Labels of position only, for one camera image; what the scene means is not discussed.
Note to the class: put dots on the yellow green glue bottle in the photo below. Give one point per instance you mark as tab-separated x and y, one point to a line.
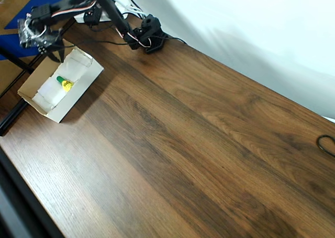
66	85

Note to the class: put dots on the white cardboard box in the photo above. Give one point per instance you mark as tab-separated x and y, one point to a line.
86	76

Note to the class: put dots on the white power strip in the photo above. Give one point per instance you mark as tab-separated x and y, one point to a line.
78	18

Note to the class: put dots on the black stand pole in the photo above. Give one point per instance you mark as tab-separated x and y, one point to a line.
18	61

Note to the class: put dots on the black metal bar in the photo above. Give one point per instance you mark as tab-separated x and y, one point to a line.
13	117

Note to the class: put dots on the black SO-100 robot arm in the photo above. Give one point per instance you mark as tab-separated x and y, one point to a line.
115	11

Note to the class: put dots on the black power adapter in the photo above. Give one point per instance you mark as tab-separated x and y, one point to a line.
93	15

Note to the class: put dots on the large brown blue-printed carton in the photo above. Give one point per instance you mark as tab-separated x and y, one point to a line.
8	10

